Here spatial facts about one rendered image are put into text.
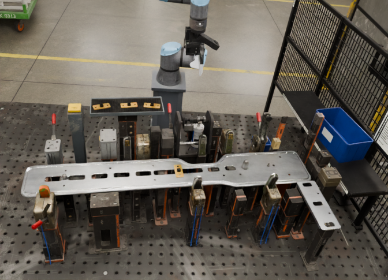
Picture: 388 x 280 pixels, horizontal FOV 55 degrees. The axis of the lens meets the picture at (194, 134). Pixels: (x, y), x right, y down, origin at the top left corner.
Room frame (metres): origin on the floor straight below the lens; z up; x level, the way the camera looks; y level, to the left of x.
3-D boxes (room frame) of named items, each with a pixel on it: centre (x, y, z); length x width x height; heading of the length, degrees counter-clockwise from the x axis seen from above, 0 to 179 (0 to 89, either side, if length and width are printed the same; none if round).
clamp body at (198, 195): (1.13, -0.05, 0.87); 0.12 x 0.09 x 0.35; 15
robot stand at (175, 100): (1.95, 0.20, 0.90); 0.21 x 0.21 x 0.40; 8
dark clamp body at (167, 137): (1.46, 0.13, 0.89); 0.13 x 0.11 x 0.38; 15
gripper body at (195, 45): (1.52, 0.05, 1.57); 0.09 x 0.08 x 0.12; 104
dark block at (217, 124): (1.55, -0.11, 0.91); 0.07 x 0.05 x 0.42; 15
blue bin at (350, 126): (1.63, -0.79, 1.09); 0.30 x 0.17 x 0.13; 22
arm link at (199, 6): (1.53, 0.05, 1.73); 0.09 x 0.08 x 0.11; 2
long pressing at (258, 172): (1.27, 0.07, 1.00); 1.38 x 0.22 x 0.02; 105
